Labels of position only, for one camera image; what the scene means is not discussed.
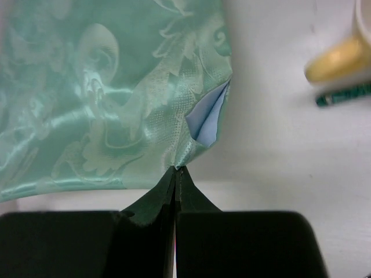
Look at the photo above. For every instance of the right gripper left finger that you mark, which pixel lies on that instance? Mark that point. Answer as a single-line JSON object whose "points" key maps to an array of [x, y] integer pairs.
{"points": [[127, 243]]}

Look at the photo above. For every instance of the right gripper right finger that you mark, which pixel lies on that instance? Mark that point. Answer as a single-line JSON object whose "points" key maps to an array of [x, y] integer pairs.
{"points": [[215, 243]]}

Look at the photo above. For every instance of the green patterned cloth placemat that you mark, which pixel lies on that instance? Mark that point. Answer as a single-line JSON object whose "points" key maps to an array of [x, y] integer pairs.
{"points": [[108, 94]]}

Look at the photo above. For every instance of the yellow mug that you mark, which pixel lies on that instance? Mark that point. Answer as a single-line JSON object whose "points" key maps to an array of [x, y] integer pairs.
{"points": [[348, 57]]}

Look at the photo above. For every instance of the knife with green handle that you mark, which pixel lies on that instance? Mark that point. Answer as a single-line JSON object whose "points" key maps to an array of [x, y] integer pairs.
{"points": [[339, 96]]}

